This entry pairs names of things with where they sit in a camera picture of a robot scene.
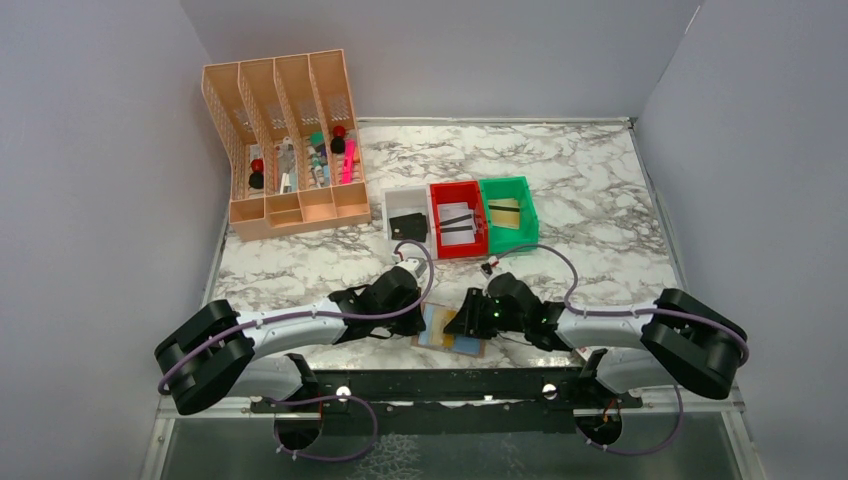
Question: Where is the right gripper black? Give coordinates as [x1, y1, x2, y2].
[444, 286, 527, 339]

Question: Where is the brown leather card holder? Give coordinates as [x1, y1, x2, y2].
[411, 334, 485, 358]

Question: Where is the white card black stripe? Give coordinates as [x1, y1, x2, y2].
[438, 209, 488, 246]

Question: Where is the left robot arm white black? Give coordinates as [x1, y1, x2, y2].
[154, 258, 427, 416]

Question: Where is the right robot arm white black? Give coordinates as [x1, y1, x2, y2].
[443, 273, 749, 407]

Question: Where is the black card in white bin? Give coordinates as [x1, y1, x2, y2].
[388, 212, 429, 242]

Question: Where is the white card in red bin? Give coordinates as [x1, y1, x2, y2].
[437, 202, 473, 225]

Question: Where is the white plastic bin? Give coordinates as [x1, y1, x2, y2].
[381, 185, 438, 259]

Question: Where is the red plastic bin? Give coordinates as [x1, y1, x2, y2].
[429, 181, 489, 259]

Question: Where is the green plastic bin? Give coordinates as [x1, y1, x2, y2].
[478, 176, 539, 254]

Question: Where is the pink highlighter marker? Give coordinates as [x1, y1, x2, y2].
[340, 139, 357, 184]

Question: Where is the red black stamp right slot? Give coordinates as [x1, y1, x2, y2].
[330, 125, 347, 155]

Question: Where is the red black stamp slot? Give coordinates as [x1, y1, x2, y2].
[248, 158, 264, 190]
[330, 125, 347, 155]

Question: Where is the red black stamp left slot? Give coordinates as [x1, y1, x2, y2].
[248, 158, 264, 190]

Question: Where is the peach plastic desk organizer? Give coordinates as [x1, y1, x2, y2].
[201, 49, 371, 241]

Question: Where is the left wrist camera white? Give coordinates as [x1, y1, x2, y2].
[393, 254, 429, 280]

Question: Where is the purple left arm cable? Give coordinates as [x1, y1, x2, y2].
[156, 239, 436, 397]

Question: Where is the black mounting rail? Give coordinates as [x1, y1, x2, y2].
[250, 367, 642, 436]

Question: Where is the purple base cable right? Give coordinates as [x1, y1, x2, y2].
[573, 384, 685, 458]

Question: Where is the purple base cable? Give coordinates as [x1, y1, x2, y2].
[272, 394, 380, 464]
[573, 384, 685, 458]

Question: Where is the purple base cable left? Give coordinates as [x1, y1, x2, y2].
[272, 394, 380, 464]

